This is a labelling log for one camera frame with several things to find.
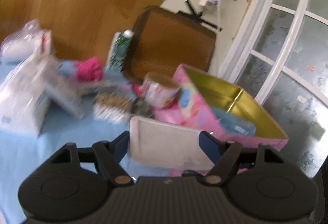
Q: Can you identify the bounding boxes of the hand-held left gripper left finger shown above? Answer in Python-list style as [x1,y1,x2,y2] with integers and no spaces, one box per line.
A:
[50,131,134,187]

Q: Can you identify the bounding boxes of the pink tin box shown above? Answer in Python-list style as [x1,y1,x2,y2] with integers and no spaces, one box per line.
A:
[154,64,289,153]

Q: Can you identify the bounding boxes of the blue printed blanket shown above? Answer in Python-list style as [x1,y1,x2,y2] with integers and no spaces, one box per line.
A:
[0,57,257,224]

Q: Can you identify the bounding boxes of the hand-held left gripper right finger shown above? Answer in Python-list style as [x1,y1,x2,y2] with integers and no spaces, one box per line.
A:
[198,130,285,186]

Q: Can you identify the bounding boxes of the paper label food can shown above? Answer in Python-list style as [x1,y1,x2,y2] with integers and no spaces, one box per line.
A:
[142,72,182,109]

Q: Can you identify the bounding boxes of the blue soft item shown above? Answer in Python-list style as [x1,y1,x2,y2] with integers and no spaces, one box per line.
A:
[212,107,257,138]

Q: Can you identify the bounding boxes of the white blue flat package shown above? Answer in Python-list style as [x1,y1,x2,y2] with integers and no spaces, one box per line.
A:
[46,60,85,120]

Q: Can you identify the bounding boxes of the clear plastic bag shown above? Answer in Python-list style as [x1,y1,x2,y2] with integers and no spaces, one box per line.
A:
[0,19,52,61]

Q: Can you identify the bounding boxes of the white tissue pack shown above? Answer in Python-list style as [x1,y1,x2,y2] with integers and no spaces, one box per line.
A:
[0,56,52,136]

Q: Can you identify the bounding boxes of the speckled white pack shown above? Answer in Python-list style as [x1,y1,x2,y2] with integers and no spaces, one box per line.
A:
[93,93,133,125]

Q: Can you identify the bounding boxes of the green white carton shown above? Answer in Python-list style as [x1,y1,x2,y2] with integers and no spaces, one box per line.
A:
[106,30,135,72]

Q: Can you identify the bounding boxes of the magenta pink cloth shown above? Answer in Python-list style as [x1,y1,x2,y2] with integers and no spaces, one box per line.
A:
[74,57,104,82]

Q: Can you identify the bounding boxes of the white rectangular tray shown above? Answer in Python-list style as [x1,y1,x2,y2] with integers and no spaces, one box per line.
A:
[129,116,216,171]

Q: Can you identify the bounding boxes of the white window frame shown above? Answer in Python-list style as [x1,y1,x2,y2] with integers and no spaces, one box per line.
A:
[220,0,328,142]

